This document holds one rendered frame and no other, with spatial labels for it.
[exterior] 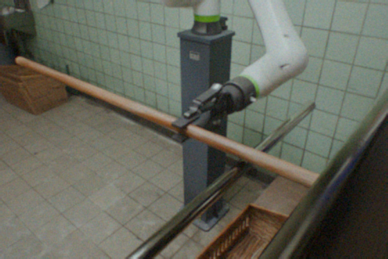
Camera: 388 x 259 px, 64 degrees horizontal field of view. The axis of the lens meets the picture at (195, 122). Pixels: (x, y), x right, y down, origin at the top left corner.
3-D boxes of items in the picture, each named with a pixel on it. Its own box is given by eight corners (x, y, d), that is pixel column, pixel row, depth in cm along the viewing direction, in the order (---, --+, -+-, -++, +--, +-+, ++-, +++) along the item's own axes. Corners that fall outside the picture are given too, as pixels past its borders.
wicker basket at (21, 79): (27, 102, 311) (19, 77, 297) (-4, 91, 337) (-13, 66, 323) (67, 86, 347) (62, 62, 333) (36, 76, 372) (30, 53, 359)
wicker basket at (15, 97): (30, 119, 320) (22, 94, 306) (1, 105, 347) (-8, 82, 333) (69, 102, 355) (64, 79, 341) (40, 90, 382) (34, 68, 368)
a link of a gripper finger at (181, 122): (199, 118, 75) (199, 115, 75) (180, 129, 70) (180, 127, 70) (190, 114, 77) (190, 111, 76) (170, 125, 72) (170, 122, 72)
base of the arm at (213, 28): (216, 23, 167) (216, 11, 164) (240, 27, 159) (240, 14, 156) (184, 32, 150) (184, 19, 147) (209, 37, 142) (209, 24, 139)
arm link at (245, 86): (226, 100, 97) (227, 72, 92) (260, 111, 91) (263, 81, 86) (215, 106, 93) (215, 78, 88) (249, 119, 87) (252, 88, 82)
